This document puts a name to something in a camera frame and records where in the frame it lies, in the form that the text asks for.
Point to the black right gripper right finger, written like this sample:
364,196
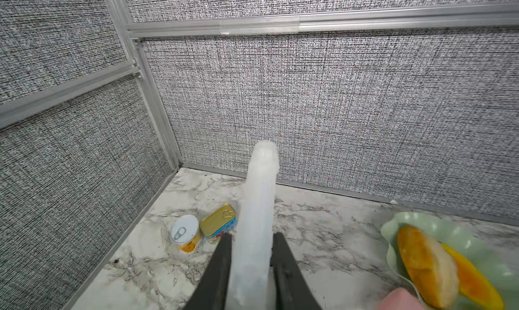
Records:
292,291

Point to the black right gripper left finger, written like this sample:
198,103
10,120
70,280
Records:
211,292

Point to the white translucent spray nozzle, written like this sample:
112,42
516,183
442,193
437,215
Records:
252,248

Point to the pink plastic spray bottle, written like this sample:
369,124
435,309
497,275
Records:
400,299

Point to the round white-lid can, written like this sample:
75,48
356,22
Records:
186,234

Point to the gold rectangular tin can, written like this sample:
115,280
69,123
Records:
221,221

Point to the large orange bread roll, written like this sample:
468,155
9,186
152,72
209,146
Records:
432,270

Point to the small orange fruit slice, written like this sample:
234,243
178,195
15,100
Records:
473,285

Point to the light green wavy plate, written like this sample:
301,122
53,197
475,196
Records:
496,257

